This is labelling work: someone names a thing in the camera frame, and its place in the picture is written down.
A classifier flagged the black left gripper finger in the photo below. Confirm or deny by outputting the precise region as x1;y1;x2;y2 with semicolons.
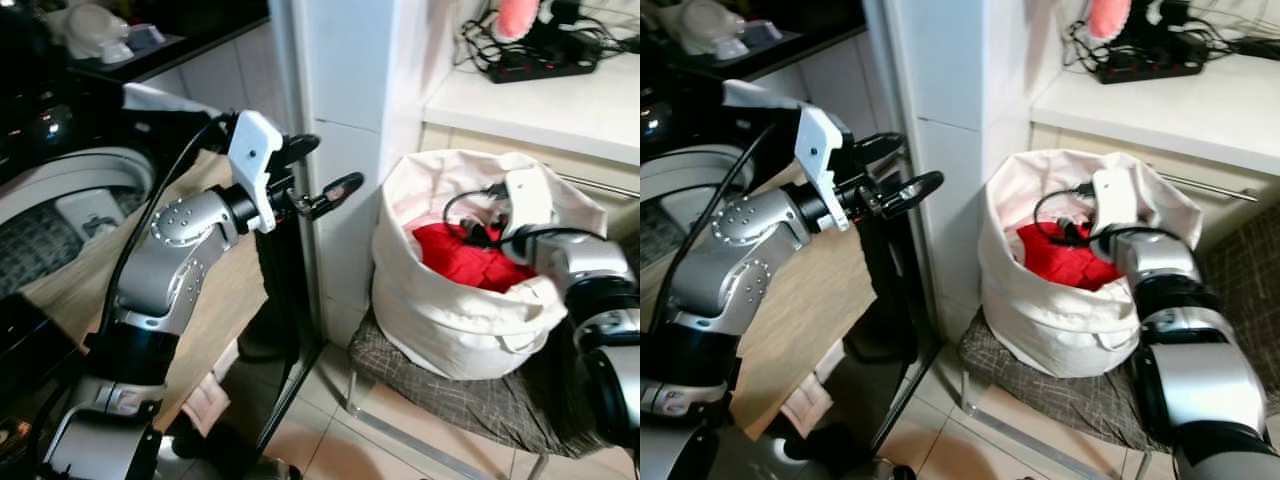
878;170;945;219
283;134;322;168
855;132;907;167
298;172;366;221

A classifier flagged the red cloth garment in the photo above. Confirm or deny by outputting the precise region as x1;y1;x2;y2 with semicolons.
411;222;537;294
1016;222;1127;293

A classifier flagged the white fabric laundry bag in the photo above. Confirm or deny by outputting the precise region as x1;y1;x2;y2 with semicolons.
371;149;610;382
977;149;1207;380

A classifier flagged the white cabinet with counter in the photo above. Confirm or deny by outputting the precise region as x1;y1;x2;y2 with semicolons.
1028;52;1280;251
418;50;641;241

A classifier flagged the tan wooden panel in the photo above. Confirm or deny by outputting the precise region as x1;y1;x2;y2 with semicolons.
640;160;906;441
18;150;301;433

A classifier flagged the grey checked cushion chair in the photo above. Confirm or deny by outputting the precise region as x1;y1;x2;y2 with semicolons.
346;314;603;480
956;314;1206;480

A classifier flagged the black power strip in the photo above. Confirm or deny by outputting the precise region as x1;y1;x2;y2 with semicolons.
1094;40;1209;85
486;42;603;84

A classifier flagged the white bundled object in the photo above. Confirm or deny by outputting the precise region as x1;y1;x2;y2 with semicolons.
44;2;135;65
668;0;753;61

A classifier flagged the pink cloth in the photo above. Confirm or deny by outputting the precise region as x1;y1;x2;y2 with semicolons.
183;340;243;438
780;340;846;438

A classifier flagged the pink rounded object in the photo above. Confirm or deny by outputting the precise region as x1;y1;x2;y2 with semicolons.
497;0;545;43
1087;0;1135;41

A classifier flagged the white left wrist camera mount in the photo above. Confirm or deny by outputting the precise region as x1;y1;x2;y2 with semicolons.
227;110;285;234
794;105;852;234

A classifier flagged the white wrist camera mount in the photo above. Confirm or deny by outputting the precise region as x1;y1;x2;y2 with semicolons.
227;110;285;234
794;105;852;234
1090;168;1142;237
502;168;557;241

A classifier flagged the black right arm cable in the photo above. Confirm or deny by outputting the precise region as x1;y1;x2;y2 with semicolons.
1032;183;1191;251
442;183;606;263

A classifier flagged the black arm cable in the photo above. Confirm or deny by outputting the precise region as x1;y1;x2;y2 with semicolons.
672;120;793;306
98;115;233;336
442;183;606;263
1032;183;1191;251

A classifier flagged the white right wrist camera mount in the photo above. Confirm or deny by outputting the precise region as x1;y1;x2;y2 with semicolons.
502;168;557;241
1090;168;1142;237

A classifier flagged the metal drawer handle bar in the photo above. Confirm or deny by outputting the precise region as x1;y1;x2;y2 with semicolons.
1158;172;1263;204
555;172;641;202

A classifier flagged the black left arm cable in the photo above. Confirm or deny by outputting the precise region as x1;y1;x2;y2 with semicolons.
672;120;793;306
98;115;233;336

